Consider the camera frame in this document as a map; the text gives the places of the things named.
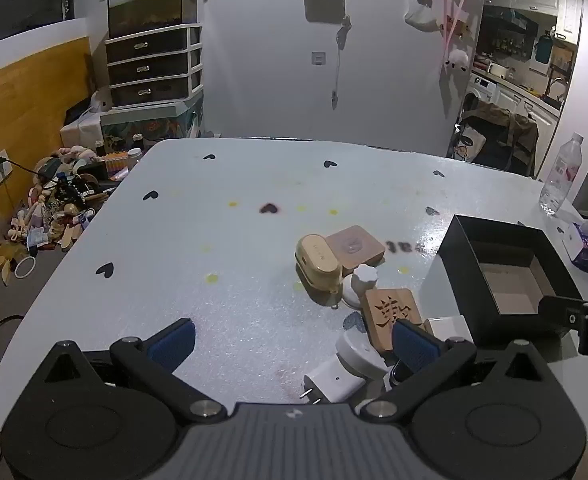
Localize glass fish tank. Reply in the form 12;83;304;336
106;0;201;40

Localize carved wooden block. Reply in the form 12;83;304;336
324;225;386;277
359;287;425;356

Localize round white tape measure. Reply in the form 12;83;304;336
335;330;390;376

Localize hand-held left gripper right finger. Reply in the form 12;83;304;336
356;321;550;422

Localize black cardboard box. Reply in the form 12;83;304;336
438;214;582;341

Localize black and white drawer unit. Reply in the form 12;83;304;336
105;24;205;110

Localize beige earbuds case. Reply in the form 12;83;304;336
294;234;347;297

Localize pile of toys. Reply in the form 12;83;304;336
0;144;120;273

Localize cartoon print bag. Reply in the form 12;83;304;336
451;122;486;163

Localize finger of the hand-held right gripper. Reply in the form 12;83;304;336
538;295;588;330

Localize clear plastic water bottle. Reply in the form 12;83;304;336
538;132;585;216

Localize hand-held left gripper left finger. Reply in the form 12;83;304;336
36;318;227;423

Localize white hanging bag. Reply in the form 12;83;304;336
405;0;441;33

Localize hanging cable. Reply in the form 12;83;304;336
330;16;352;110

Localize white charger plug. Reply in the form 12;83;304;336
300;355;367;405

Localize chair with dark jacket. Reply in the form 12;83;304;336
456;100;540;177

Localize white jar with scalloped lid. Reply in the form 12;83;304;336
341;265;380;311

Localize small white box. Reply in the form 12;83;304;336
426;316;475;348

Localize white washing machine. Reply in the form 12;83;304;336
461;71;500;121

